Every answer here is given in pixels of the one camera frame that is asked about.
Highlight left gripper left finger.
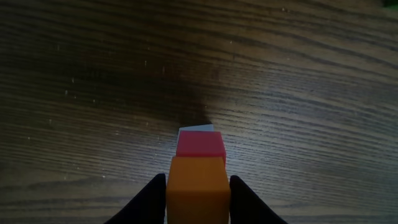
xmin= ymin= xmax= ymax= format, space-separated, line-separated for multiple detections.
xmin=104 ymin=173 xmax=167 ymax=224

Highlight orange cube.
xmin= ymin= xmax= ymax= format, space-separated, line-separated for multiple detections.
xmin=165 ymin=156 xmax=231 ymax=224

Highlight red cube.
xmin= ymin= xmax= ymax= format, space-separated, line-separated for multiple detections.
xmin=175 ymin=130 xmax=227 ymax=166

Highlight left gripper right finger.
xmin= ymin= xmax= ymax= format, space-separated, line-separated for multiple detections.
xmin=229 ymin=175 xmax=289 ymax=224

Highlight white cube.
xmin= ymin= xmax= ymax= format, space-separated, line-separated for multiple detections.
xmin=176 ymin=123 xmax=215 ymax=147

